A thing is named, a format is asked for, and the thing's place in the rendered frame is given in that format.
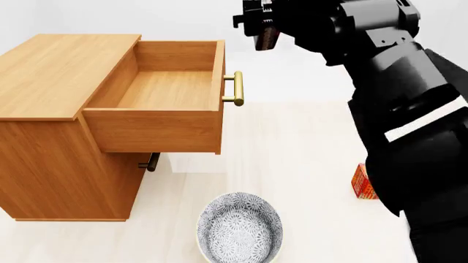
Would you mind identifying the grey floral patterned bowl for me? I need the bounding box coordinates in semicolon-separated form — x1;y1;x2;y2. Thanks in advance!
196;191;284;263

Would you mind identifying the open wooden drawer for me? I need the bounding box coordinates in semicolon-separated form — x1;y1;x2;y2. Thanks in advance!
82;39;227;156

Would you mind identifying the gold bar drawer handle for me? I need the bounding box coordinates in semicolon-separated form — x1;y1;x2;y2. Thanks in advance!
222;70;245;107

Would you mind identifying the red orange food box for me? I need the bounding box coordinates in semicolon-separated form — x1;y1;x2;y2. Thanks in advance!
350;162;380;201

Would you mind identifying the dark bar drawer handle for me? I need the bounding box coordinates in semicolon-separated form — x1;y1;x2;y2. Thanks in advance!
137;151;162;173

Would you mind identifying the wooden cabinet body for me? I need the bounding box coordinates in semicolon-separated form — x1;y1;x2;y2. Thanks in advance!
0;33;162;223

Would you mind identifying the brown chocolate pudding box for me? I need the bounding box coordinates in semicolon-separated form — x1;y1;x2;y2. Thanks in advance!
254;25;281;52

